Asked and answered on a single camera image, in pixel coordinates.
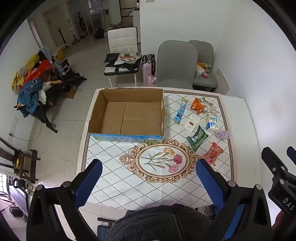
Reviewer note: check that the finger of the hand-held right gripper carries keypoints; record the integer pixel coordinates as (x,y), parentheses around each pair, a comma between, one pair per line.
(291,153)
(272,161)

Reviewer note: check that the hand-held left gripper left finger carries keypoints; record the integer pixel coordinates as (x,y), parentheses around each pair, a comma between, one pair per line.
(89,183)

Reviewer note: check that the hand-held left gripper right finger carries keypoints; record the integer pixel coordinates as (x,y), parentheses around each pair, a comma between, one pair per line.
(209,183)

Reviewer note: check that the red snack packet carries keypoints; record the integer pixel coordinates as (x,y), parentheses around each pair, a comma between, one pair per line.
(213,153)

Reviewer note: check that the green snack packet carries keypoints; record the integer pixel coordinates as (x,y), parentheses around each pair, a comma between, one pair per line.
(197,138)

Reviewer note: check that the purple cloth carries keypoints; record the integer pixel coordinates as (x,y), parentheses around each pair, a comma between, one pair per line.
(223,134)

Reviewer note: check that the white blue carton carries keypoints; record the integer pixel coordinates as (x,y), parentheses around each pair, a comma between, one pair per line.
(212,121)

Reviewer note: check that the white box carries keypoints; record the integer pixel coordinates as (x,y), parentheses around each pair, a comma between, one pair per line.
(192,121)

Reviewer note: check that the blue tube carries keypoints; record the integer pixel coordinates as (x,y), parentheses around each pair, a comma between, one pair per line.
(180,113)

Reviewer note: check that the orange snack packet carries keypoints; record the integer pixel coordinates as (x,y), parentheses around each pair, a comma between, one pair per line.
(196,105)

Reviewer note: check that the dark wooden chair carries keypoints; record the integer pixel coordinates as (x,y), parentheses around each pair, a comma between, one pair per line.
(23,162)

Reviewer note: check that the dark fleece clothing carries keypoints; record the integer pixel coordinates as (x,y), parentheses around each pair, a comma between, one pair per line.
(150,224)

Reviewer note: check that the small cardboard box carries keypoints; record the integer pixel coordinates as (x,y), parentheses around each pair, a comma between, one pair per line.
(70,91)

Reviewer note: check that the white board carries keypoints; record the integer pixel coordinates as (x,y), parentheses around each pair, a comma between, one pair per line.
(222,81)

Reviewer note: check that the grey chair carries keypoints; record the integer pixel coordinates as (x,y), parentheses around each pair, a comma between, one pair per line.
(205,81)
(177,62)

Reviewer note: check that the white plush toy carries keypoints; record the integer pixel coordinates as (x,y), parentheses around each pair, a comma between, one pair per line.
(46,87)

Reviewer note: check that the black exercise machine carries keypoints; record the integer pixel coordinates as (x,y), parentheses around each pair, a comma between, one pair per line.
(67,77)

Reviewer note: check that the blue garment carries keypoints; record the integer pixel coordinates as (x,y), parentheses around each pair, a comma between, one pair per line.
(30,92)

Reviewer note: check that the white plastic bag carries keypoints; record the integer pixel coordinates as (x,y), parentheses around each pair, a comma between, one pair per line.
(198,70)

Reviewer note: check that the pink printed bag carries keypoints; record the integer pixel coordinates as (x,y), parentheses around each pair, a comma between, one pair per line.
(152,80)

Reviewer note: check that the yellow packet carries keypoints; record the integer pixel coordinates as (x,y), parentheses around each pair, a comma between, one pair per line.
(201,64)

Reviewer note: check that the black bag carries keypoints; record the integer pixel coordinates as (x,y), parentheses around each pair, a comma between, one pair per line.
(124,67)

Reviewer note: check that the red plastic bag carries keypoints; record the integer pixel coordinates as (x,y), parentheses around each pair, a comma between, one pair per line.
(38,69)

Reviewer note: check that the black flat sleeve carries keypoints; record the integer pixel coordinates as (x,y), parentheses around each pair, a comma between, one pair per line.
(112,58)

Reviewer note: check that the yellow garment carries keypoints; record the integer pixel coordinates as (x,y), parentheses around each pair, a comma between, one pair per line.
(23,71)

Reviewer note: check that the pink suitcase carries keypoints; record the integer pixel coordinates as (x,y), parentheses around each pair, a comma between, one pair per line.
(148,64)

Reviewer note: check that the yellow bag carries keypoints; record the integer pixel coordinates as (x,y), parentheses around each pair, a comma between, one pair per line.
(60,53)

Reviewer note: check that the stack of papers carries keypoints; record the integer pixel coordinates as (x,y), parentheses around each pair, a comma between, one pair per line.
(128,56)

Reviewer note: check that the white padded chair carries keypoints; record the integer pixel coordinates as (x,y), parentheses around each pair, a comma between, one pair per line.
(122,38)

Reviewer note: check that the black backpack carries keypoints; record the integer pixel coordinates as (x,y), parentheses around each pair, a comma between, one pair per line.
(99,33)

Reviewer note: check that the white cabinet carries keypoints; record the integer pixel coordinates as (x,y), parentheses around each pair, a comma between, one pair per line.
(134,17)

